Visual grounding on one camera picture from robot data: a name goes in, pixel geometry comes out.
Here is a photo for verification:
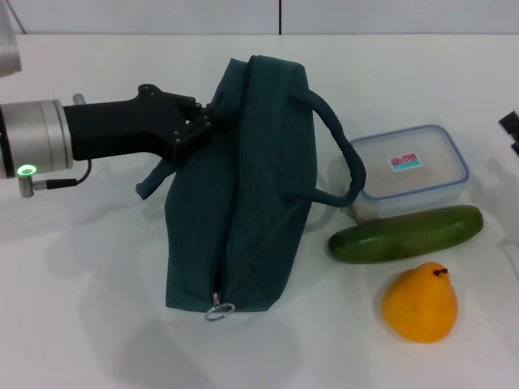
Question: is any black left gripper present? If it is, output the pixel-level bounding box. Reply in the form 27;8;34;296
62;83;234;165

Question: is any silver zipper pull ring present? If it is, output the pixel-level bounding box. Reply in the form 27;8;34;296
204;292;236;323

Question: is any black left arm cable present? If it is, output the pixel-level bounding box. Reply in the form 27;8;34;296
32;160;93;190

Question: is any green cucumber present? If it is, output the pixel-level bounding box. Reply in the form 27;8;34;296
327;204;485;265

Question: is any clear food container blue rim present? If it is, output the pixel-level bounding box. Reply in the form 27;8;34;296
348;124;470;224

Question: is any dark teal fabric bag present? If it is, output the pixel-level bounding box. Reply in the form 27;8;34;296
135;54;368;314

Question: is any orange pear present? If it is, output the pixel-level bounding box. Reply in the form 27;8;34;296
380;262;460;344

